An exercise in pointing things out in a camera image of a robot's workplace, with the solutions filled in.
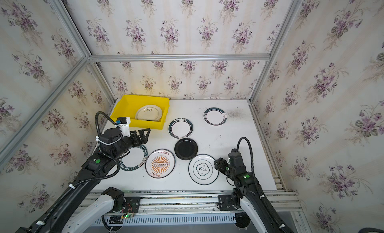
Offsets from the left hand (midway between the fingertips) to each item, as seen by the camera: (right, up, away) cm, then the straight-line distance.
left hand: (142, 128), depth 73 cm
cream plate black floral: (-8, +8, +37) cm, 39 cm away
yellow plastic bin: (-27, +14, +41) cm, 51 cm away
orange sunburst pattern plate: (+6, -22, +13) cm, 26 cm away
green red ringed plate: (+17, -3, +28) cm, 33 cm away
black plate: (+21, -15, +18) cm, 31 cm away
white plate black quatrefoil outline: (+31, -25, +11) cm, 41 cm away
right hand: (+39, -22, +10) cm, 45 cm away
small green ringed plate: (+42, +5, +38) cm, 57 cm away
